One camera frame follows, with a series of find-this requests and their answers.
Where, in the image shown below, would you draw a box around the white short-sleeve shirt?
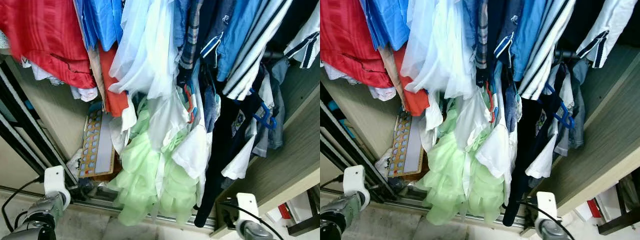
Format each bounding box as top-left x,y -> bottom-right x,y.
221,120 -> 258,181
525,132 -> 558,180

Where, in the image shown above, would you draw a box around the black trousers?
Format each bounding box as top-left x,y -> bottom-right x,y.
502,65 -> 566,227
194,75 -> 266,228

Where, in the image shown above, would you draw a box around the white t-shirt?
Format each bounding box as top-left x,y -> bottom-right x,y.
452,90 -> 518,181
147,90 -> 213,181

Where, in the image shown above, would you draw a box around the light wooden wardrobe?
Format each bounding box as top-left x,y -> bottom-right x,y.
0,45 -> 321,238
320,45 -> 640,238

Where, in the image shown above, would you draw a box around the black metal rack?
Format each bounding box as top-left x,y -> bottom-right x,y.
287,185 -> 321,237
597,172 -> 640,236

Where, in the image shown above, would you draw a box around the light green ruffled dress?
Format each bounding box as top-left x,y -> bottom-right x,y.
106,97 -> 201,227
415,100 -> 506,226

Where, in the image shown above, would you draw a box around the blue clothes hanger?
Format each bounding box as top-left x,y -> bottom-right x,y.
235,90 -> 277,131
542,82 -> 576,130

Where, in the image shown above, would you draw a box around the grey jeans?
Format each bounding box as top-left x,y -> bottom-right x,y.
555,57 -> 591,156
252,57 -> 291,158

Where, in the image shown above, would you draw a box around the red clothes hanger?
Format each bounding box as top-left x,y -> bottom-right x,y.
484,82 -> 498,123
182,82 -> 197,124

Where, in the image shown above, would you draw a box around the colourful dotted board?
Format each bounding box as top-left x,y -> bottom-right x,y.
387,110 -> 426,178
77,102 -> 117,178

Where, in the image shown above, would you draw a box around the orange garment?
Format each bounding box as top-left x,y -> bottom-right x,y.
97,44 -> 130,117
392,44 -> 431,117

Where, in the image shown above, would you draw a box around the white navy striped shirt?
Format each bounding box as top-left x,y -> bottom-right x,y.
222,0 -> 296,101
517,0 -> 583,101

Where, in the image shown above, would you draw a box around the grey plaid shirt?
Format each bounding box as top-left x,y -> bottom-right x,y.
472,0 -> 491,71
177,0 -> 203,71

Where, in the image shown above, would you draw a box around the white printed garment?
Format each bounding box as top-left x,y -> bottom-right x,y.
322,62 -> 398,102
20,55 -> 98,102

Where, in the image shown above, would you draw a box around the white shirt with navy trim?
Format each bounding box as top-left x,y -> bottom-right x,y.
575,0 -> 638,69
283,5 -> 321,69

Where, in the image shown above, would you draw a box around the navy polo with white trim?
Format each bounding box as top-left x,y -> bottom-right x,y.
200,0 -> 236,68
487,0 -> 526,68

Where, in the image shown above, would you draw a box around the red shirt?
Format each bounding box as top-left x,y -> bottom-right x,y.
0,0 -> 97,90
320,0 -> 393,90

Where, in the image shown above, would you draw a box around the bright blue shirt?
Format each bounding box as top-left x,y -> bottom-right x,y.
360,0 -> 412,52
74,0 -> 125,52

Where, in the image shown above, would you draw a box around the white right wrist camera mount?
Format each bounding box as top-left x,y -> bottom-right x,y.
535,191 -> 558,223
235,192 -> 261,226

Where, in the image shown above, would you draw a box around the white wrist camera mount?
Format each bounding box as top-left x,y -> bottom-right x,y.
535,191 -> 558,223
342,165 -> 371,208
235,192 -> 261,226
44,165 -> 71,211

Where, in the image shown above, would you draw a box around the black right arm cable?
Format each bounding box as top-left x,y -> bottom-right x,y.
516,199 -> 577,240
217,200 -> 272,240

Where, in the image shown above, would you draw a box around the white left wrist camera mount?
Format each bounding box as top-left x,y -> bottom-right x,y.
342,165 -> 371,208
44,165 -> 71,211

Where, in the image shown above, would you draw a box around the black sliding door frame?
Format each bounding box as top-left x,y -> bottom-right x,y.
0,62 -> 78,191
320,90 -> 396,201

